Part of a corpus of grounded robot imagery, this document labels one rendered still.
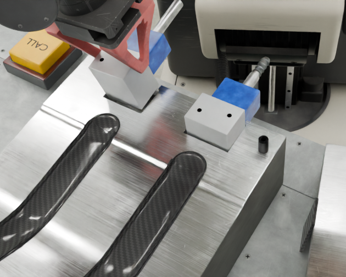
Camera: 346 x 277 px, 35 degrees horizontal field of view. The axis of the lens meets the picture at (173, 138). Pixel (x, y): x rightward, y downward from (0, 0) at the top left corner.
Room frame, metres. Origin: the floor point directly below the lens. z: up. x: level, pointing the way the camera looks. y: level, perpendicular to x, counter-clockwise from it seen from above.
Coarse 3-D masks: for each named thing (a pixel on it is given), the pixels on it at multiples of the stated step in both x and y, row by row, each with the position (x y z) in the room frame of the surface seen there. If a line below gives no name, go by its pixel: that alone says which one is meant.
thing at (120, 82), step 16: (176, 0) 0.50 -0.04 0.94; (160, 32) 0.46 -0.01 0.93; (128, 48) 0.44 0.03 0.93; (160, 48) 0.44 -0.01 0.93; (96, 64) 0.42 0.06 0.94; (112, 64) 0.41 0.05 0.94; (160, 64) 0.43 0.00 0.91; (112, 80) 0.40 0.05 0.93; (128, 80) 0.39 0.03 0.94; (144, 80) 0.41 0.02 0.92; (112, 96) 0.42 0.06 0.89; (128, 96) 0.40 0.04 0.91; (144, 96) 0.40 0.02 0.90
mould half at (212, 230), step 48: (96, 96) 0.42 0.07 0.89; (48, 144) 0.37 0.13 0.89; (144, 144) 0.35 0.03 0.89; (192, 144) 0.33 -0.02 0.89; (240, 144) 0.32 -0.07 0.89; (0, 192) 0.33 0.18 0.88; (96, 192) 0.30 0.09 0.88; (144, 192) 0.29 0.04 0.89; (240, 192) 0.27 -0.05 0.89; (48, 240) 0.26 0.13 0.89; (96, 240) 0.25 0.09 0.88; (192, 240) 0.23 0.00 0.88; (240, 240) 0.25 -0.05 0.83
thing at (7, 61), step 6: (72, 48) 0.59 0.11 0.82; (66, 54) 0.58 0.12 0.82; (6, 60) 0.59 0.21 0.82; (60, 60) 0.57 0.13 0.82; (12, 66) 0.58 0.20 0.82; (18, 66) 0.58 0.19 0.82; (54, 66) 0.56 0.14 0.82; (30, 72) 0.56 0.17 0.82; (48, 72) 0.55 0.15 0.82; (42, 78) 0.54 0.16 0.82
